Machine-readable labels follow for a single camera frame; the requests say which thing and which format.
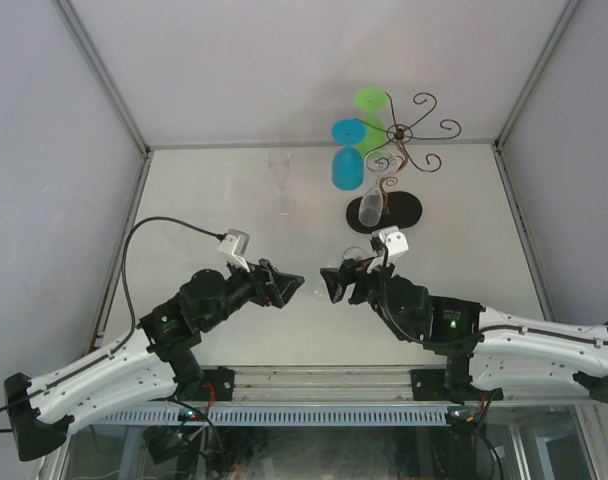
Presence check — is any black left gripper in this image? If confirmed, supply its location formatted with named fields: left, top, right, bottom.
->
left=200, top=253, right=303, bottom=331

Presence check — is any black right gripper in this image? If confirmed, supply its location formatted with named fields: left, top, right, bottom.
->
left=323, top=253, right=395, bottom=318

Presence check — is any clear wine glass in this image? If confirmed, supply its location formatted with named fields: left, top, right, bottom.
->
left=313, top=246, right=369, bottom=302

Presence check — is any metal wine glass rack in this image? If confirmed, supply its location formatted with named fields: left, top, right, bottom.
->
left=346, top=87, right=443, bottom=234

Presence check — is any blue plastic wine glass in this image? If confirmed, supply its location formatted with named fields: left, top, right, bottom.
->
left=331, top=118, right=366, bottom=191

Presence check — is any clear flute glass front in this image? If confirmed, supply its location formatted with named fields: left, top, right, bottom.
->
left=358, top=149, right=402, bottom=227

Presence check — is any green plastic wine glass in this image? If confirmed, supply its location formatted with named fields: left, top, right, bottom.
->
left=353, top=87, right=388, bottom=157

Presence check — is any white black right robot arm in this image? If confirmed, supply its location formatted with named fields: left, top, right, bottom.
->
left=320, top=258, right=608, bottom=404

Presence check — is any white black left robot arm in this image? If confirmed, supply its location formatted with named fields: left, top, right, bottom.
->
left=4, top=259, right=304, bottom=462

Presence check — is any clear tall champagne flute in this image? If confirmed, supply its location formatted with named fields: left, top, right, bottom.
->
left=268, top=150, right=296, bottom=216

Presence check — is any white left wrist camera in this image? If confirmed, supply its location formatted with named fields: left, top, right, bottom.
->
left=218, top=229, right=250, bottom=272

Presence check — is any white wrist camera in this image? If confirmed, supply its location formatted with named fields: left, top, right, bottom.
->
left=218, top=229, right=250, bottom=272
left=367, top=226, right=409, bottom=272

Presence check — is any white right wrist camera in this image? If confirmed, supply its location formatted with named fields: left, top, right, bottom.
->
left=367, top=226, right=409, bottom=272

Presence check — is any black left camera cable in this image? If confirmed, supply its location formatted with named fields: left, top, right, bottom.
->
left=0, top=216, right=225, bottom=434

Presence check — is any aluminium mounting rail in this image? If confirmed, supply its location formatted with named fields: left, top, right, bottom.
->
left=226, top=361, right=590, bottom=404

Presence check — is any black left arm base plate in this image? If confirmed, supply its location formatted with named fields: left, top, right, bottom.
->
left=177, top=366, right=235, bottom=402

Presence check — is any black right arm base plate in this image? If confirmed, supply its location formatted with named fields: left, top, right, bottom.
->
left=410, top=368, right=504, bottom=404

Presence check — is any blue slotted cable duct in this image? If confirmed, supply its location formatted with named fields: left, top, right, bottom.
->
left=96, top=405, right=448, bottom=427

